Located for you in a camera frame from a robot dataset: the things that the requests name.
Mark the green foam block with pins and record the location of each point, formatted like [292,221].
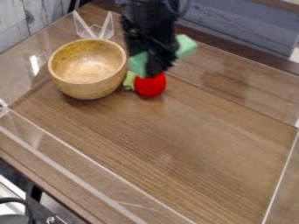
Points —
[187,48]

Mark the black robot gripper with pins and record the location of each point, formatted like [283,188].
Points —
[147,22]

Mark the brown wooden bowl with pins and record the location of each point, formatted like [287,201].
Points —
[88,68]

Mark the black metal clamp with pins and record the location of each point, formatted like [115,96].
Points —
[47,210]

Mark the red knitted strawberry toy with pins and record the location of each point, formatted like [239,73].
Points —
[147,87]

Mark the clear acrylic corner bracket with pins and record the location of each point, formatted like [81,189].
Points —
[93,31]

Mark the clear acrylic tray wall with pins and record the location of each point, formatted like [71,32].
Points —
[84,185]

